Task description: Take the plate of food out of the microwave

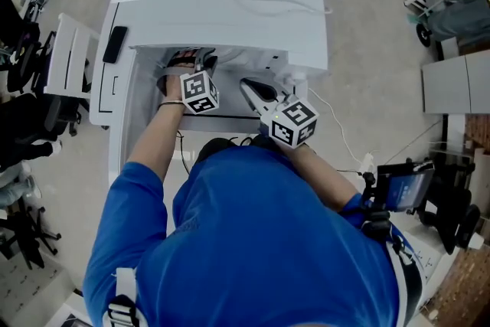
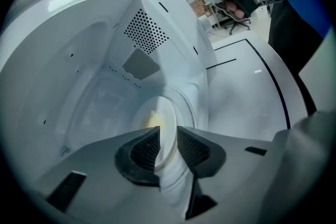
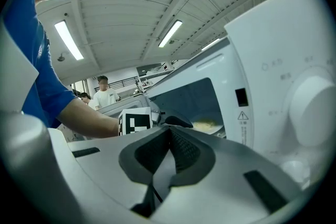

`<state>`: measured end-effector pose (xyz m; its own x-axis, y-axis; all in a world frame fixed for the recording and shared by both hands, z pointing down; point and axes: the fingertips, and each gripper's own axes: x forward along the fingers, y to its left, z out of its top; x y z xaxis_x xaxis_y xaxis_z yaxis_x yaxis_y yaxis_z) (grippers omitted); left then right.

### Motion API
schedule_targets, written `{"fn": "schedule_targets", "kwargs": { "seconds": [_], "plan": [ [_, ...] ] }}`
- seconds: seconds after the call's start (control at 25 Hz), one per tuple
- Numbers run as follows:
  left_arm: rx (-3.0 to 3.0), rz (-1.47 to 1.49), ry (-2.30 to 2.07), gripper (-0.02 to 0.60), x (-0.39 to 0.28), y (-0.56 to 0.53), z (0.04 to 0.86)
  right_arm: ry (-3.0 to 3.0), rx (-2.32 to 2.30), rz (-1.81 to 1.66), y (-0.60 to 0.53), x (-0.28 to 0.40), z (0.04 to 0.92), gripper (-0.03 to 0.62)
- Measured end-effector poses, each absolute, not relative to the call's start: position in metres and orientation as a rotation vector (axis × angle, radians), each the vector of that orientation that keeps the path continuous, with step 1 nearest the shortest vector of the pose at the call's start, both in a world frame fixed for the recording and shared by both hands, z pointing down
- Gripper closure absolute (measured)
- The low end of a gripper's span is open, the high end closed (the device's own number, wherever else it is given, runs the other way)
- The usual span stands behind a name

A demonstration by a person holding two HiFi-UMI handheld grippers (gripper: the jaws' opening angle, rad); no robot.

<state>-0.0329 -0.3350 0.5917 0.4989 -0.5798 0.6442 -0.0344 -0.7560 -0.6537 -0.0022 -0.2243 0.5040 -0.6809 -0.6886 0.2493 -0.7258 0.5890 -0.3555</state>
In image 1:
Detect cart with grey cover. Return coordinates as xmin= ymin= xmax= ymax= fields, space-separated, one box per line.
xmin=415 ymin=0 xmax=490 ymax=51

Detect blue and white shoulder strap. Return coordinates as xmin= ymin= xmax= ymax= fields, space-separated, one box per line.
xmin=382 ymin=229 xmax=426 ymax=327

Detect white microwave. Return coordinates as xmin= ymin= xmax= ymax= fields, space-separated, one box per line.
xmin=109 ymin=0 xmax=330 ymax=173

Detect black tablet screen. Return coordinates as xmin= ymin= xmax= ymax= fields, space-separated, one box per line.
xmin=377 ymin=160 xmax=436 ymax=214

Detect blue shirt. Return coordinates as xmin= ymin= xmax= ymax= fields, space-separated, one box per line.
xmin=83 ymin=146 xmax=401 ymax=327

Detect black office chair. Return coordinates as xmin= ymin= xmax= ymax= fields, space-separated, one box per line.
xmin=416 ymin=160 xmax=482 ymax=256
xmin=0 ymin=93 xmax=83 ymax=141
xmin=6 ymin=21 xmax=59 ymax=93
xmin=0 ymin=198 xmax=62 ymax=270

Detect white floor cable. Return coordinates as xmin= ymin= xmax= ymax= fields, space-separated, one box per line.
xmin=307 ymin=87 xmax=369 ymax=165

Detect white slatted chair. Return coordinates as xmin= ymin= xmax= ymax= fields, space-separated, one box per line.
xmin=44 ymin=13 xmax=100 ymax=100

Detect grey cabinet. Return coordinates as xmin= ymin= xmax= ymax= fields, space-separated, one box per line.
xmin=420 ymin=49 xmax=490 ymax=116

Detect black shorts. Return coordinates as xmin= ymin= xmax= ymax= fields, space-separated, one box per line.
xmin=194 ymin=133 xmax=286 ymax=168

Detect person's right forearm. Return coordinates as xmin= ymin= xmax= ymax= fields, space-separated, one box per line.
xmin=279 ymin=143 xmax=363 ymax=211

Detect person's left forearm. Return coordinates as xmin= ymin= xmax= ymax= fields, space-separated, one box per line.
xmin=126 ymin=103 xmax=187 ymax=200

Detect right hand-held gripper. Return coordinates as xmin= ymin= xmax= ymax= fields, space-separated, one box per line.
xmin=240 ymin=78 xmax=320 ymax=149

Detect white table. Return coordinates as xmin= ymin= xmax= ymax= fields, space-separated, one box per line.
xmin=88 ymin=0 xmax=307 ymax=135

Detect black smartphone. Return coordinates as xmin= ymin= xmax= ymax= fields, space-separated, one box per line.
xmin=102 ymin=25 xmax=129 ymax=64

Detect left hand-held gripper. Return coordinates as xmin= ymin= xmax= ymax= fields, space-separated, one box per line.
xmin=165 ymin=47 xmax=221 ymax=115

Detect person's left hand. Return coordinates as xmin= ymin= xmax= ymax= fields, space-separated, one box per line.
xmin=157 ymin=49 xmax=198 ymax=105

